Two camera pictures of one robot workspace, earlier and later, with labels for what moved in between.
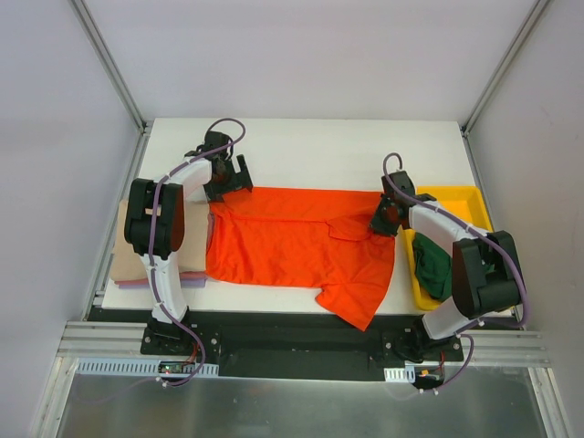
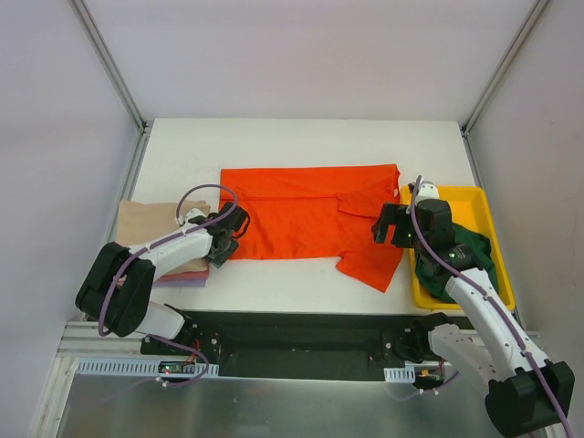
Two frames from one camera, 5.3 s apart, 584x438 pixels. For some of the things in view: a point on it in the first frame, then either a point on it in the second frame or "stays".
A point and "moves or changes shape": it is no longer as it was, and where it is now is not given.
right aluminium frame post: [537, 8] stays
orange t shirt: [305, 238] moves or changes shape
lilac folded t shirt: [201, 282] stays
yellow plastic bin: [466, 204] stays
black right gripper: [383, 221] to [394, 226]
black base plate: [297, 347] stays
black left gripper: [233, 178] to [224, 251]
